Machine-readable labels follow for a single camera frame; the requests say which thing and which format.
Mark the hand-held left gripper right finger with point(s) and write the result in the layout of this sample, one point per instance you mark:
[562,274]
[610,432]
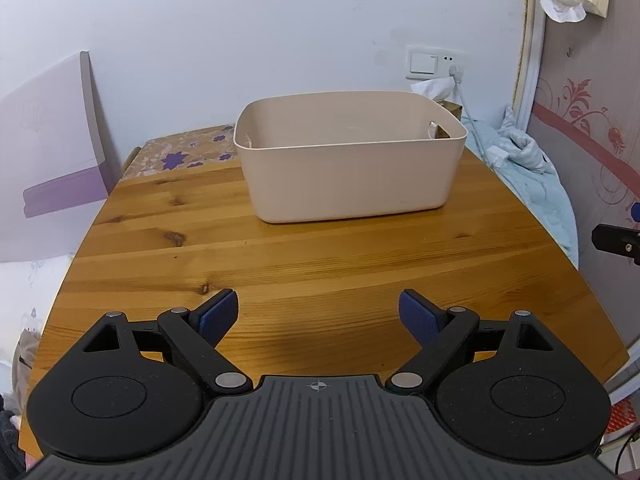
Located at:
[422,317]

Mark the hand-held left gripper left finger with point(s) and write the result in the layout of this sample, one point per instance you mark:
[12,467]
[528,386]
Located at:
[217,317]

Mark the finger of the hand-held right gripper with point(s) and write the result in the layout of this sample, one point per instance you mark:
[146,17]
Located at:
[615,240]

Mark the beige plastic basket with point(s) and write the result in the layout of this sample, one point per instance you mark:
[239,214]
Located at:
[350,175]

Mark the floral padded headboard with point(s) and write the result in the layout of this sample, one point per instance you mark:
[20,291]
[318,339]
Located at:
[590,160]

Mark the light blue blanket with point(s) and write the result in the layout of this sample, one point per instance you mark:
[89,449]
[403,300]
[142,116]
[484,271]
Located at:
[540,185]

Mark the white charger adapter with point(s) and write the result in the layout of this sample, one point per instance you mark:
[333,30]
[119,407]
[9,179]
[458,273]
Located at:
[496,156]

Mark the brown floral box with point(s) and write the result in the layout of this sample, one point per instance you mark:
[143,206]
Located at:
[185,152]

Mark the red patterned item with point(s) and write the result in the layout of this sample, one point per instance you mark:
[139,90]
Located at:
[625,417]

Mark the white printed cloth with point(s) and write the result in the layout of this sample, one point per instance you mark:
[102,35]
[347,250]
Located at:
[30,285]

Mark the gold tissue pack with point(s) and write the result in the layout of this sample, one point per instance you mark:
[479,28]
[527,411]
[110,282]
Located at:
[454,109]

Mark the white plug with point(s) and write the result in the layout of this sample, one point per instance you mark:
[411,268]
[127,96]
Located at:
[455,74]

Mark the crumpled white tissue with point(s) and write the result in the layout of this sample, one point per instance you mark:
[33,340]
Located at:
[565,10]

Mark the dark cloth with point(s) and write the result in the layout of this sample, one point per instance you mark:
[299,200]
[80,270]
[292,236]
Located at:
[10,440]

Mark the white and purple board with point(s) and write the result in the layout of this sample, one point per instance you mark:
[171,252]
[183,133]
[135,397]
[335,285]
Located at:
[50,135]

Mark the white wall socket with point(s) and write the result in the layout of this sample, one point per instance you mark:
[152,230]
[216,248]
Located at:
[450,57]

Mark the white wall switch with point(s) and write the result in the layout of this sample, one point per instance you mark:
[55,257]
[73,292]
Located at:
[421,62]

